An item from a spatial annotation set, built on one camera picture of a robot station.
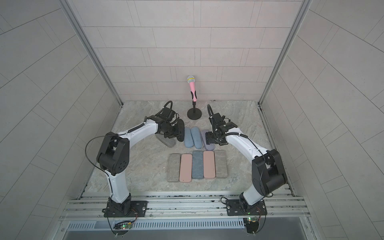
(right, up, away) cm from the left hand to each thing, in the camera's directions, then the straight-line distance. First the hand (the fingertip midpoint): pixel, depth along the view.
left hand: (183, 132), depth 93 cm
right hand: (+17, -3, -5) cm, 18 cm away
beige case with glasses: (-8, -6, -2) cm, 10 cm away
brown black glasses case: (-2, +1, +3) cm, 3 cm away
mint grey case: (+22, -17, -10) cm, 29 cm away
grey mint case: (+9, -17, -10) cm, 22 cm away
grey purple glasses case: (+16, -9, -3) cm, 19 cm away
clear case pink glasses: (+3, -4, +1) cm, 5 cm away
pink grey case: (+15, -19, -10) cm, 27 cm away
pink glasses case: (+2, -19, -12) cm, 22 cm away
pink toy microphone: (+5, +34, +1) cm, 34 cm away
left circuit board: (-23, -38, -28) cm, 52 cm away
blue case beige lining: (+9, -4, +1) cm, 10 cm away
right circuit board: (+35, -40, -24) cm, 58 cm away
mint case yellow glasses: (-4, -18, -11) cm, 22 cm away
